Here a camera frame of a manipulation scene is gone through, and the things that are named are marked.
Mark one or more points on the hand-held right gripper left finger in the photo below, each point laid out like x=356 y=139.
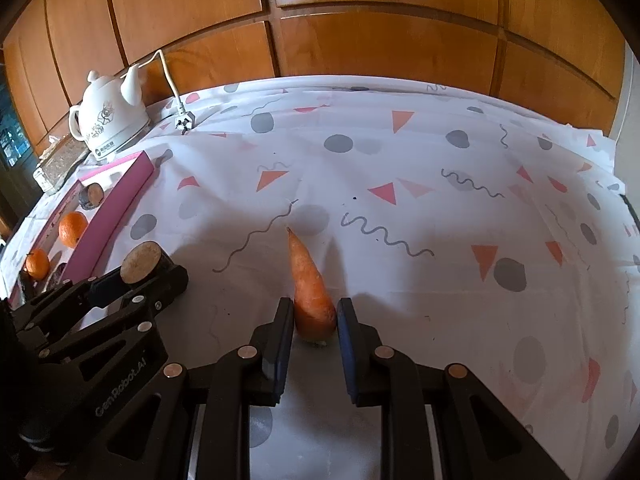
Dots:
x=284 y=345

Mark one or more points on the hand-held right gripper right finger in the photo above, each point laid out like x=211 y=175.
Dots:
x=346 y=350

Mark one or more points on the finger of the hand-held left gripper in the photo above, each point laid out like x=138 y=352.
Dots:
x=165 y=285
x=107 y=282

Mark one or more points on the dark cut sugarcane piece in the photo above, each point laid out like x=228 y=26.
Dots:
x=91 y=195
x=141 y=262

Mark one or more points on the carrot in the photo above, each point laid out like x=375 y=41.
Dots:
x=310 y=300

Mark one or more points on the orange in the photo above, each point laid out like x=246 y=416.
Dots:
x=37 y=263
x=72 y=229

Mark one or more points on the pink tray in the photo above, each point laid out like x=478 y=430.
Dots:
x=112 y=210

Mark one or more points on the glittery tissue box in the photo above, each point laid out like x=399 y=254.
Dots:
x=57 y=165

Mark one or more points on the printed white tablecloth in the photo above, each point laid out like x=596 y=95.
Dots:
x=425 y=210

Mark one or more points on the white ceramic kettle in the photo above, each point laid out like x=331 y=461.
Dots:
x=107 y=120

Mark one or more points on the dark glass panel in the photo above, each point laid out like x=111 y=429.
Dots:
x=10 y=135

